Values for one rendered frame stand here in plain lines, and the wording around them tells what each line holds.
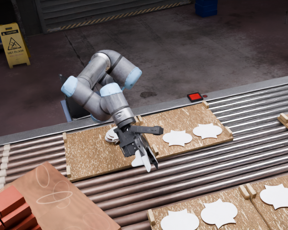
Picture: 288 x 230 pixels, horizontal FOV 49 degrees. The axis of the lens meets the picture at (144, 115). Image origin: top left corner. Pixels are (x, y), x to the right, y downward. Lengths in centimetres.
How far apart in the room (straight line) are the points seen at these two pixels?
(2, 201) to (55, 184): 41
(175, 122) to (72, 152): 57
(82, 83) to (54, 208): 48
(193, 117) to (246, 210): 65
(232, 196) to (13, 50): 419
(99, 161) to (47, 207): 39
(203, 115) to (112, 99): 77
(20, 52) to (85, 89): 386
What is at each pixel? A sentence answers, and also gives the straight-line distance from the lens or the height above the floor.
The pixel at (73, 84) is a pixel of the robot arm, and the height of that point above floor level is 141.
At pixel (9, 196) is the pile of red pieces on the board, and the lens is 98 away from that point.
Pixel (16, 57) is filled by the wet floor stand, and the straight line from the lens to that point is 507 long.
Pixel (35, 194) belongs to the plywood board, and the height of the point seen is 104.
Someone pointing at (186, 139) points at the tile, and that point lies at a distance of 161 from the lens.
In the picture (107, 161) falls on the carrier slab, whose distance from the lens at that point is 154.
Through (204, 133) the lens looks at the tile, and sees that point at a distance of 165.
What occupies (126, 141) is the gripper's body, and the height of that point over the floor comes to 127.
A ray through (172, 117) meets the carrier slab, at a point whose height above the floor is 94.
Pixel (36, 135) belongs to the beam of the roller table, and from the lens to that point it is 187.
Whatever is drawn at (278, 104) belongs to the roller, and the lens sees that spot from 198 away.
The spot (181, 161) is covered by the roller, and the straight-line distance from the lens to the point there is 153.
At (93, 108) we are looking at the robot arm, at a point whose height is 132.
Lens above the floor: 197
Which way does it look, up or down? 35 degrees down
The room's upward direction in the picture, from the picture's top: 6 degrees counter-clockwise
